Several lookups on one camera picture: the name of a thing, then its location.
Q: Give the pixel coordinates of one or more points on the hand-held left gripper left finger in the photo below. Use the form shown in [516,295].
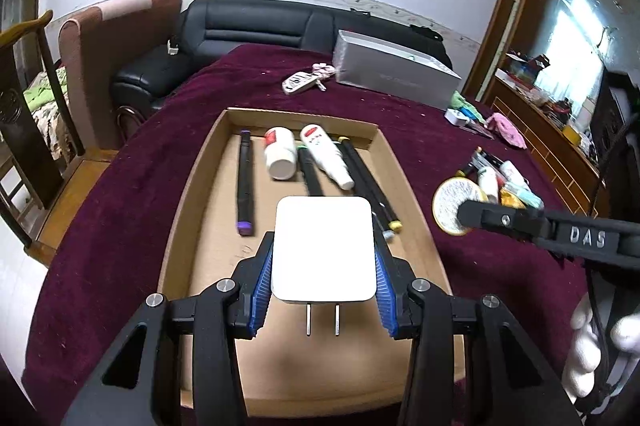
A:
[260,286]

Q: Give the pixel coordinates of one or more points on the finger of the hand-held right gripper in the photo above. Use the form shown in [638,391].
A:
[525,226]

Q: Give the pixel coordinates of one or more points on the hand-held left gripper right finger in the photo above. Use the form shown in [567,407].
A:
[385,286]

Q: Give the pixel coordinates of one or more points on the cardboard box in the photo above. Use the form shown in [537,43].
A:
[225,256]

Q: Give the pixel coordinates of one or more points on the black marker silver band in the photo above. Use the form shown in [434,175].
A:
[382,218]

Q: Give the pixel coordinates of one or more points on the large white charger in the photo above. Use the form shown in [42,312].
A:
[322,246]

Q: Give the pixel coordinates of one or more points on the gold-rimmed round disc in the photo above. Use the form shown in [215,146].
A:
[450,201]

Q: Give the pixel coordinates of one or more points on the black marker purple cap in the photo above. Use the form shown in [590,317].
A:
[245,186]

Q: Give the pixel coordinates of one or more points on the black marker yellow cap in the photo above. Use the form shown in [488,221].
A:
[365,176]

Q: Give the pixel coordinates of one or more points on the black marker green cap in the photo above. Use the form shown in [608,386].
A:
[310,173]

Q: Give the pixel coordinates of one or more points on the white bottle red label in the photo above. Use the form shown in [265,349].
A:
[280,154]

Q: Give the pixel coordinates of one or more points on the long white bottle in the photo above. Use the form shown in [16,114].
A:
[327,156]

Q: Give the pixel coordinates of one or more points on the person's right hand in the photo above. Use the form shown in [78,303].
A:
[582,346]

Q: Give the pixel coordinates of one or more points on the teal box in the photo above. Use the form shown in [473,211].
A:
[529,198]

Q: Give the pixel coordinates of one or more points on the yellow packet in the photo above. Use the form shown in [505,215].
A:
[510,200]

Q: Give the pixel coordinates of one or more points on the white tube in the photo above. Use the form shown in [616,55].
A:
[512,173]

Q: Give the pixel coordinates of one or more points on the white pill bottle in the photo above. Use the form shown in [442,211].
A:
[488,185]

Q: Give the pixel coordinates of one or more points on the black marker yellow caps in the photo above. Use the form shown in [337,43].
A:
[495,159]
[470,165]

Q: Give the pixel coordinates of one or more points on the wooden cabinet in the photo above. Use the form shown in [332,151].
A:
[540,141]

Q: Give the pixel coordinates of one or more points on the pink cloth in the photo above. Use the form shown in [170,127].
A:
[507,129]

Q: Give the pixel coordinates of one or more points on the silver tube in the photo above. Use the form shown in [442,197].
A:
[480,130]

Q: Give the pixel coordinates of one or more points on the clutter on cabinet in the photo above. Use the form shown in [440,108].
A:
[550,101]

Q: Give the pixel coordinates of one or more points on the small blue box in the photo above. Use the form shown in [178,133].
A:
[471,111]

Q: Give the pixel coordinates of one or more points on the small white charger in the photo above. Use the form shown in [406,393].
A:
[456,117]

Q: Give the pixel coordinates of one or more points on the etched glass panel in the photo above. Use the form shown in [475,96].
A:
[575,6]

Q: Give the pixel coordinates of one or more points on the silver gift box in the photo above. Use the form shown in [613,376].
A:
[390,71]

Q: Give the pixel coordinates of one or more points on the black bag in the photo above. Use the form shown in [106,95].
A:
[425,32]

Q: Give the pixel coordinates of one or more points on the black leather sofa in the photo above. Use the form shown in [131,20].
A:
[250,26]

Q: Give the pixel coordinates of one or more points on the brown armchair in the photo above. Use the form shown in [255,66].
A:
[100,56]

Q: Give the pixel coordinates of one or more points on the floral cushion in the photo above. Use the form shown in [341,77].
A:
[45,106]

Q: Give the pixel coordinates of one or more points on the dark wooden chair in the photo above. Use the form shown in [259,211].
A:
[20,116]

